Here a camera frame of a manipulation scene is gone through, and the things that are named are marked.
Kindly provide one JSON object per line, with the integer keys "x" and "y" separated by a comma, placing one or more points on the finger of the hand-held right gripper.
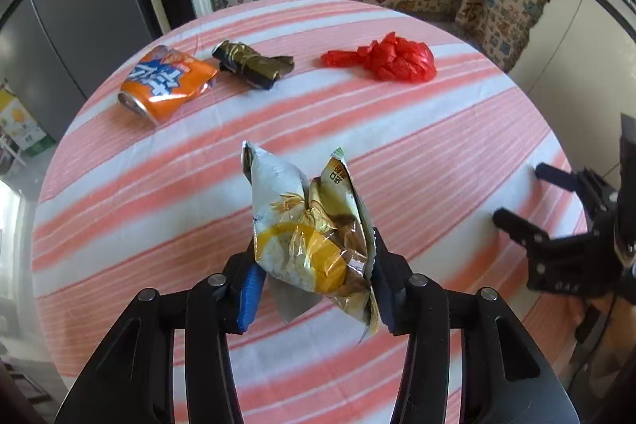
{"x": 556, "y": 176}
{"x": 519, "y": 225}

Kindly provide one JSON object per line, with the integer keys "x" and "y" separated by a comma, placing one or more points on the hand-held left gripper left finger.
{"x": 251, "y": 300}

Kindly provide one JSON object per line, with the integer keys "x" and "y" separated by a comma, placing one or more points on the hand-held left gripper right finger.
{"x": 386, "y": 307}

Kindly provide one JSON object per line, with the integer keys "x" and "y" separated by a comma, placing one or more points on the yellow silver snack bag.
{"x": 298, "y": 230}

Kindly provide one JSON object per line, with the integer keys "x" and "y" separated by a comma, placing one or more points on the person's right forearm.
{"x": 610, "y": 354}

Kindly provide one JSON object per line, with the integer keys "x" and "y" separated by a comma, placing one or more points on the round striped table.
{"x": 422, "y": 131}

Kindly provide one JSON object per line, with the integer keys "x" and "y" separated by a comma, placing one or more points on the red plastic bag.
{"x": 392, "y": 59}

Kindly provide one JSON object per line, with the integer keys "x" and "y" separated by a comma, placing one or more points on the crushed orange soda can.
{"x": 164, "y": 84}

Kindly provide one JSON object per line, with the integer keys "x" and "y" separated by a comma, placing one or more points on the dark crumpled wrapper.
{"x": 248, "y": 64}

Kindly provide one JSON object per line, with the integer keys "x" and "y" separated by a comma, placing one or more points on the yellow carton box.
{"x": 17, "y": 121}

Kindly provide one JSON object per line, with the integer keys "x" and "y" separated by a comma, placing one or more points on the grey refrigerator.
{"x": 74, "y": 6}

